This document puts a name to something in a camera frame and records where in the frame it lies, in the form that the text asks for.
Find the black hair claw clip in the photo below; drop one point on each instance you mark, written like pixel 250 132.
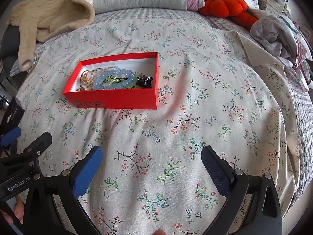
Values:
pixel 144 82

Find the gold ring green stone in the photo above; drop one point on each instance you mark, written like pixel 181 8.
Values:
pixel 87 77

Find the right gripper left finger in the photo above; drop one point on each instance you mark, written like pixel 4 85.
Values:
pixel 41 215

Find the orange pumpkin plush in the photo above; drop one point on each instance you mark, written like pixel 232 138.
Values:
pixel 234 10

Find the person's left hand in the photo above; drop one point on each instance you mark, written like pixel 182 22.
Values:
pixel 17 206

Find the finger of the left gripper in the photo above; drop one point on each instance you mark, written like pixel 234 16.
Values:
pixel 38 146
pixel 10 136

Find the floral bedsheet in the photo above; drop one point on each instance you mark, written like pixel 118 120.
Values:
pixel 216 87

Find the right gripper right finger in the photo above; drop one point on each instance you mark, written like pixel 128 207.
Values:
pixel 263 215

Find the black small box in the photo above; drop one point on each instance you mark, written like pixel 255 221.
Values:
pixel 12 116

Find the grey crumpled cloth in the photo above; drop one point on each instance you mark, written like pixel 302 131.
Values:
pixel 279 36

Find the red cardboard jewelry box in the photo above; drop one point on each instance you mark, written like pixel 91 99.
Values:
pixel 114 85

